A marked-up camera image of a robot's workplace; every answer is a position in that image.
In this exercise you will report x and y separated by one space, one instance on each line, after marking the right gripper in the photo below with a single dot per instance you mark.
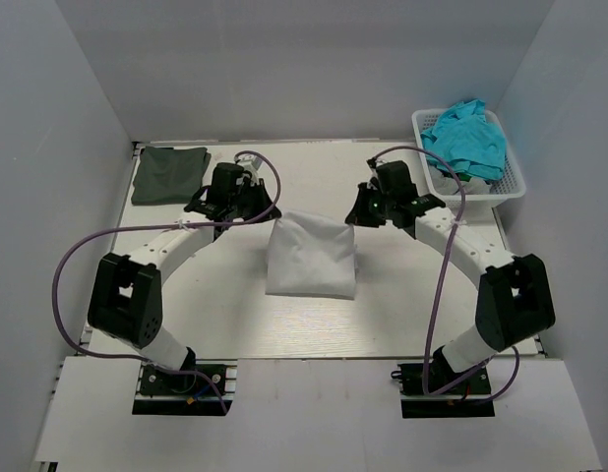
359 215

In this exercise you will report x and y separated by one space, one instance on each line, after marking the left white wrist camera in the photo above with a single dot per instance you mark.
251 165

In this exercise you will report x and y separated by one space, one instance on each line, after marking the turquoise t-shirt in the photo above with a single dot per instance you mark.
471 145

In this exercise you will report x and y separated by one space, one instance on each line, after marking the grey garment in basket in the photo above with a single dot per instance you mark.
445 184

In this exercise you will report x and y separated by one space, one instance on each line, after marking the white t-shirt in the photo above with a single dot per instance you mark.
311 255

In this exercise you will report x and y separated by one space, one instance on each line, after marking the green garment in basket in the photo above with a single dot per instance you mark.
464 176

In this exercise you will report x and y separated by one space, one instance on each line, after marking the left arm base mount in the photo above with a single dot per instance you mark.
209 394

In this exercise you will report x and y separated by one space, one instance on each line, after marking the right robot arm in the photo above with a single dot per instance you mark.
514 300

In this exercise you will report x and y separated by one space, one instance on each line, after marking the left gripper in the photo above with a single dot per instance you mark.
264 200

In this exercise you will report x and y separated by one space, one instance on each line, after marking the folded dark green t-shirt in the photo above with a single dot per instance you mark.
169 176

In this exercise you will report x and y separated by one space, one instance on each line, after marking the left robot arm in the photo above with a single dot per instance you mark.
127 302

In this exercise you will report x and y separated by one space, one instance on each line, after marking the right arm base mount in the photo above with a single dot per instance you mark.
449 395

